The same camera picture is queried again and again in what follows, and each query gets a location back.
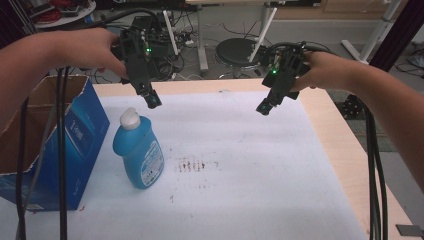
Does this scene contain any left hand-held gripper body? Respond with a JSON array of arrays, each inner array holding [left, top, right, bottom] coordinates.
[[110, 25, 156, 97]]

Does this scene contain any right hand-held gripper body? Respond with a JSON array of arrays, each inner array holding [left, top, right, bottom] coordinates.
[[261, 41, 311, 108]]

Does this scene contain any blue detergent bottle white cap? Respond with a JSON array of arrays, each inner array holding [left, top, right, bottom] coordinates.
[[112, 106, 165, 190]]

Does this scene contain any blue cardboard box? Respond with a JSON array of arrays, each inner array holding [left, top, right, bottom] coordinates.
[[0, 74, 111, 213]]

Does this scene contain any person's right hand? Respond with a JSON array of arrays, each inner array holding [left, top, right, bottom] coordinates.
[[290, 51, 358, 93]]

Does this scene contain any person's left hand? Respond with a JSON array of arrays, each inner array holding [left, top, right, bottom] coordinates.
[[49, 27, 128, 80]]

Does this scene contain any black round stool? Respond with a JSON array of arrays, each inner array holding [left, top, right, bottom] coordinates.
[[214, 37, 268, 79]]

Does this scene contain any white round table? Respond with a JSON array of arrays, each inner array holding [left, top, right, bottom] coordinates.
[[31, 0, 98, 29]]

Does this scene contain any white table mat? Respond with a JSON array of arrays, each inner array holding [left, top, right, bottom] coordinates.
[[0, 91, 368, 240]]

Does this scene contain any white desk frame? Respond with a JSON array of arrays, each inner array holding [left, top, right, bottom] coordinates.
[[340, 0, 403, 64], [162, 0, 278, 73]]

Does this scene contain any black cable bundle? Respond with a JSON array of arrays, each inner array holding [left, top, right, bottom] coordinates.
[[361, 103, 389, 240]]

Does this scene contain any grey cable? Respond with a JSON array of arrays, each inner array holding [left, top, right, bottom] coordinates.
[[14, 99, 59, 240]]

